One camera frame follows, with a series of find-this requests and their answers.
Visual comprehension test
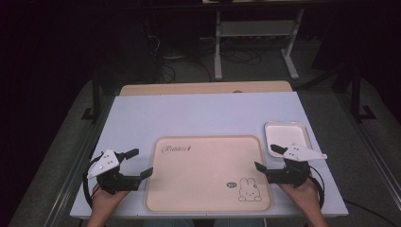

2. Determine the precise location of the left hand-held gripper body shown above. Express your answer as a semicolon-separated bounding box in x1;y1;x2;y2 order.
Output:
86;148;142;196

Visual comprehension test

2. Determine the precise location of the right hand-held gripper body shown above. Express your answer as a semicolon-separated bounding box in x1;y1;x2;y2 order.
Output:
266;142;328;189

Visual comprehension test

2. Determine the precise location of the person's left hand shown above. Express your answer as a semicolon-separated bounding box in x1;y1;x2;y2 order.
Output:
90;184;131;219

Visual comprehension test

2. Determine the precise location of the person's right hand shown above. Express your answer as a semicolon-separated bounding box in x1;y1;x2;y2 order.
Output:
278;179;321;218

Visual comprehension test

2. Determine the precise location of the small white tray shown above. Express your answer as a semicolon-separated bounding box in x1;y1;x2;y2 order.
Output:
263;120;313;159

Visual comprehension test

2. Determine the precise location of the large beige rabbit-print tray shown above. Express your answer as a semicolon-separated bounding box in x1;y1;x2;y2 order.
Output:
144;134;273;214

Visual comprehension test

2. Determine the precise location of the black metal stand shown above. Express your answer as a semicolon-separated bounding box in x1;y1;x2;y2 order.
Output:
80;70;102;123
350;64;377;123

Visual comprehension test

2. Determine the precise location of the wooden table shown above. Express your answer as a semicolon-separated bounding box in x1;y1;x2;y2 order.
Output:
119;80;294;96

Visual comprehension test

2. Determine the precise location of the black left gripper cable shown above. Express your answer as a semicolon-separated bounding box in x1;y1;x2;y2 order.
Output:
81;153;105;210

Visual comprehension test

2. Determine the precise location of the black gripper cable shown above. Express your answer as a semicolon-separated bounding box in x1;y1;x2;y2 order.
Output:
81;153;105;210
307;165;326;210

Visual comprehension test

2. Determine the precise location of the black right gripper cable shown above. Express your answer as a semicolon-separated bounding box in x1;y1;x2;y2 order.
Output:
307;165;326;210

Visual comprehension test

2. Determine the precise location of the black floor cable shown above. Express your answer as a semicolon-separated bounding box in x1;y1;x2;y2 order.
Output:
342;198;393;227

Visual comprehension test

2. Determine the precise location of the tangle of floor cables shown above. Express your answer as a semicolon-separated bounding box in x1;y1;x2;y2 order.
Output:
146;32;263;84

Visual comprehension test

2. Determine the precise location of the white metal desk frame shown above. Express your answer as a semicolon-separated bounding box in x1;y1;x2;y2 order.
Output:
213;8;305;81

